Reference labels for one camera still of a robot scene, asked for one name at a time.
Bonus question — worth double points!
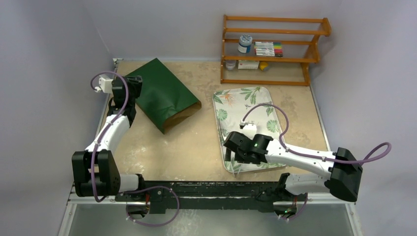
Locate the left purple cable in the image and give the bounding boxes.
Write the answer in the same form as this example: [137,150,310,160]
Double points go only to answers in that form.
[90,71,180,228]

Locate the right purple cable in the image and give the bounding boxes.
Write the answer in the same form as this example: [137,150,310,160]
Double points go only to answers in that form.
[242,103,392,222]

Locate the purple cable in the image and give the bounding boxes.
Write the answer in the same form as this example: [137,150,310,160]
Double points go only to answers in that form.
[242,103,392,222]
[90,71,180,228]

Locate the metal tongs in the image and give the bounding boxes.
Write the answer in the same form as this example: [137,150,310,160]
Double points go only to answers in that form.
[225,160,241,177]

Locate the small grey jar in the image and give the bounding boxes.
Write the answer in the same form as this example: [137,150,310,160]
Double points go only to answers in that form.
[225,60,237,71]

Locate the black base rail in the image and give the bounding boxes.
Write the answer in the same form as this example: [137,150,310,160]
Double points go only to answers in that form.
[114,180,308,216]

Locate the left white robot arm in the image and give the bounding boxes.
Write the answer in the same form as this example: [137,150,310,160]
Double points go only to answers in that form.
[72,73,147,202]

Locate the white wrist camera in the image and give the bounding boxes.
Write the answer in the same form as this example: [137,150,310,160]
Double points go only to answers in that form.
[239,120,257,132]
[94,75,113,94]

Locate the green paper bag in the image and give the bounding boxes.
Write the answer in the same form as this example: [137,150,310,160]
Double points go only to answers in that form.
[126,59,202,134]

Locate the coloured marker set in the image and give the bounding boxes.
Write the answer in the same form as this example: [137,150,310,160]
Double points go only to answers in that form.
[254,42,283,57]

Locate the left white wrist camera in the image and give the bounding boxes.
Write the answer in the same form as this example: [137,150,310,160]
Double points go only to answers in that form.
[94,75,113,94]

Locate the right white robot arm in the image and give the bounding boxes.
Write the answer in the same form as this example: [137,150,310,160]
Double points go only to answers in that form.
[223,131,363,202]

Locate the white small box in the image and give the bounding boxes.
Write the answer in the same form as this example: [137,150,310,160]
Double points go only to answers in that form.
[238,60,259,70]

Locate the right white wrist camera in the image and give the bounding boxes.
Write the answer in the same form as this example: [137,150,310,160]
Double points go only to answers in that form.
[239,120,257,132]

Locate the white jar blue lid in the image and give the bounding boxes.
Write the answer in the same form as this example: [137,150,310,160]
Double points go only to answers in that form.
[238,34,253,54]

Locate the small yellow object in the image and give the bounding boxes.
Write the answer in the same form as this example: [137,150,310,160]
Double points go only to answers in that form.
[259,61,269,71]

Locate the leaf pattern serving tray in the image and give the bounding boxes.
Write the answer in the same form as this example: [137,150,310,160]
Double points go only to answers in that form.
[212,87,285,173]

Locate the orange wooden shelf rack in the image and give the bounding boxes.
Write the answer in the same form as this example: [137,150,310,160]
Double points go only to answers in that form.
[220,15,332,86]

